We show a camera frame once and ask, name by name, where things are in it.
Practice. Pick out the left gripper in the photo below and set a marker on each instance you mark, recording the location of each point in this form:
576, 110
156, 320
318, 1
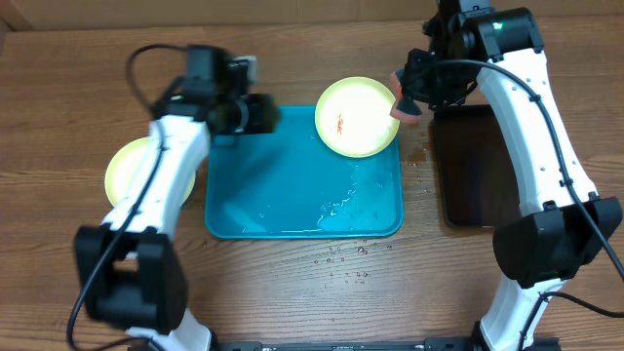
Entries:
256, 121

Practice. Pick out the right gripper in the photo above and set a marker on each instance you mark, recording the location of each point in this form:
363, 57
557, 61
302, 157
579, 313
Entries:
411, 87

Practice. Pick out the red and black sponge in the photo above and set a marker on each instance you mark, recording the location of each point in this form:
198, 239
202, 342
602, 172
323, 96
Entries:
402, 110

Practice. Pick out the yellow-green plate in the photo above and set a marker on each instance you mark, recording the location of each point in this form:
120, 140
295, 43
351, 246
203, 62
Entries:
352, 117
121, 169

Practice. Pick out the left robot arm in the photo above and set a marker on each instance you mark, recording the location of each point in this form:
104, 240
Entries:
129, 273

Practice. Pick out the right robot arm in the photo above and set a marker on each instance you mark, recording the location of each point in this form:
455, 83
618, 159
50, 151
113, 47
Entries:
564, 222

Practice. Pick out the teal plastic tray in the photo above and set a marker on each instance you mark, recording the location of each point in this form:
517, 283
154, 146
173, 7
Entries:
290, 185

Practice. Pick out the black rectangular tray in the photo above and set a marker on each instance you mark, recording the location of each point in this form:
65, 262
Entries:
476, 175

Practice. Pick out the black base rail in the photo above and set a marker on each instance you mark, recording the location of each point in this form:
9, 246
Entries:
341, 346

